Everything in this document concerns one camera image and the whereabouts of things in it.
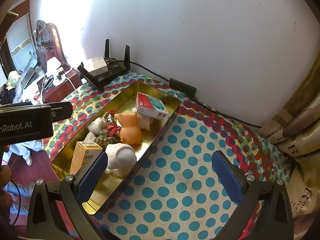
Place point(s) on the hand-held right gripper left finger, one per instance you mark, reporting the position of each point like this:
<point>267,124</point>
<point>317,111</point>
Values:
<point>92,177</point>

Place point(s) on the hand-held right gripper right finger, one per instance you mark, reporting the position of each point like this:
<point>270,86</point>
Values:
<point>227,177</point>

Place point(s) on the yellow medicine box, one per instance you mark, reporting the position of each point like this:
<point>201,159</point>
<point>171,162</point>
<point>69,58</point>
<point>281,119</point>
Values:
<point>83,156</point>

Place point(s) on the large white sock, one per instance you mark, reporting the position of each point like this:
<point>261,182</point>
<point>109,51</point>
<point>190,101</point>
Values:
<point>120,155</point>

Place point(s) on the clear plastic wrap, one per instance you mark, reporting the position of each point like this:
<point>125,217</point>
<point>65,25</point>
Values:
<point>90,137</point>

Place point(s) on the red candy wrapper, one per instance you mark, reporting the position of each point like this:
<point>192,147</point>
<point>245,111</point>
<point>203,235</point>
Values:
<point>111,122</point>

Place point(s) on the orange plastic toy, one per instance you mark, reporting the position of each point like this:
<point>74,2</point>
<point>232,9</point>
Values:
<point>128,130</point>

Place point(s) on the gold tin tray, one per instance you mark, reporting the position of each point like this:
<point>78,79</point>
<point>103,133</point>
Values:
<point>155,97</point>

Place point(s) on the person's left hand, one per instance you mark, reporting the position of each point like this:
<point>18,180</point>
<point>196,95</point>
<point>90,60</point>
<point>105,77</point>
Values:
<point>5,175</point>

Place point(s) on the red wooden nightstand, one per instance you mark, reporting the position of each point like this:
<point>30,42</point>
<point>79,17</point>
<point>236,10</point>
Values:
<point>57,93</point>

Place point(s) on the polka dot tablecloth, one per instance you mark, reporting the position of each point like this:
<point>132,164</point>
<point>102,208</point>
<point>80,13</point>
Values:
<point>187,155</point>

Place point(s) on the grey laptop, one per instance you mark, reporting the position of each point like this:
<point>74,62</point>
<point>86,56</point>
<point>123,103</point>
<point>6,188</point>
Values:
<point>29,77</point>

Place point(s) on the plush toy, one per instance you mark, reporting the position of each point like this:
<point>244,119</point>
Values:
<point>13,78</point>

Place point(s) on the white power strip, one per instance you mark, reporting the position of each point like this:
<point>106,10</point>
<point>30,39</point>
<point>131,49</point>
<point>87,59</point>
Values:
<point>53,66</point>

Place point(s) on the light blue cloth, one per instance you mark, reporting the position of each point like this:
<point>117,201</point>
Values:
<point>21,200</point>

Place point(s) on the beige patterned curtain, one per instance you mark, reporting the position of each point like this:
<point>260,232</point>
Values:
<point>300,142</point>

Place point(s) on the white window blinds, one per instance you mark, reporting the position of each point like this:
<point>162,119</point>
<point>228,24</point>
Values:
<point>20,42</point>

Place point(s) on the dark wooden headboard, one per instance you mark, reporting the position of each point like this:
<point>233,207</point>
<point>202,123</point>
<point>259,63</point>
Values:
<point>56,37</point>

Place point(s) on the white adapter box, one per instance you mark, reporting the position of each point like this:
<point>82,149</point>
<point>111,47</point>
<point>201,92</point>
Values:
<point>96,65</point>

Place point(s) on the black router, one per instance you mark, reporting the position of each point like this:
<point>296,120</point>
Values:
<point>110,73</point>

